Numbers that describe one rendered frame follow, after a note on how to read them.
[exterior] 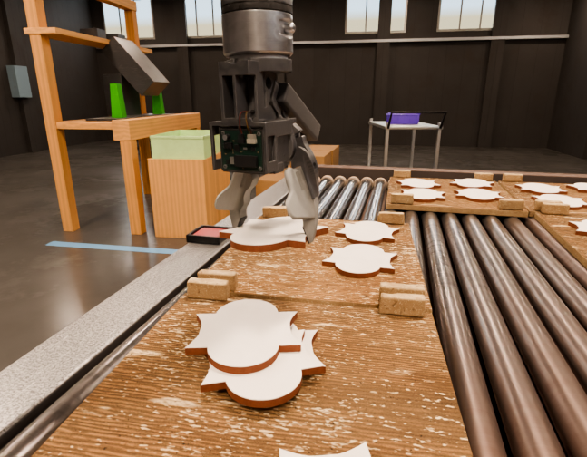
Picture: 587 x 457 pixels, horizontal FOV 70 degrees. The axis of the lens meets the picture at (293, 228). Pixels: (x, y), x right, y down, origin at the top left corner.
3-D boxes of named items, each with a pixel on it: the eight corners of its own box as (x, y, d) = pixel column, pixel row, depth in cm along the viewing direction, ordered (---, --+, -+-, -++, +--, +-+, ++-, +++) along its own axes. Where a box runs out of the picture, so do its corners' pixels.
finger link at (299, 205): (291, 256, 47) (259, 179, 46) (314, 239, 52) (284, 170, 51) (315, 247, 45) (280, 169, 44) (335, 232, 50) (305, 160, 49)
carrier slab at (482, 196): (385, 209, 113) (386, 193, 112) (389, 180, 151) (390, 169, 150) (527, 218, 105) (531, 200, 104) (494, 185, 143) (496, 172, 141)
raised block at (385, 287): (378, 304, 58) (379, 286, 57) (378, 297, 60) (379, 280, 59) (424, 307, 57) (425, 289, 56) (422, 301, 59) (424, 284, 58)
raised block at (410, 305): (378, 315, 55) (379, 296, 54) (377, 308, 57) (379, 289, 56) (425, 318, 54) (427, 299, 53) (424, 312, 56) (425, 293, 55)
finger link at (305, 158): (290, 208, 50) (261, 140, 49) (297, 204, 51) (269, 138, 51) (323, 194, 47) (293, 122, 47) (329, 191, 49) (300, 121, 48)
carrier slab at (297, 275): (190, 298, 63) (189, 288, 63) (259, 221, 102) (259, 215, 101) (431, 319, 57) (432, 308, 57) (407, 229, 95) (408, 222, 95)
